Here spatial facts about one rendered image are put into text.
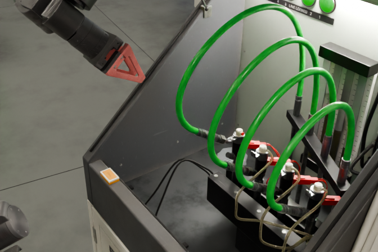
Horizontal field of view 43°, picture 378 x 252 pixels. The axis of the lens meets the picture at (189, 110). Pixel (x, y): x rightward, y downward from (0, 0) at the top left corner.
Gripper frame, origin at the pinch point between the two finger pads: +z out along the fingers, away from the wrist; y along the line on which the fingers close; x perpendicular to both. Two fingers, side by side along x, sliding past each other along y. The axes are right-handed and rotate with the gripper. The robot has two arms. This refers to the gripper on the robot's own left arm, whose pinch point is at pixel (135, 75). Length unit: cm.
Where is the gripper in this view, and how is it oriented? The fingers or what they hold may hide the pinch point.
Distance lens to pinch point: 92.3
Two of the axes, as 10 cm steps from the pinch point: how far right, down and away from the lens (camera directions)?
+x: -6.0, 8.0, -0.5
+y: -4.1, -2.5, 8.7
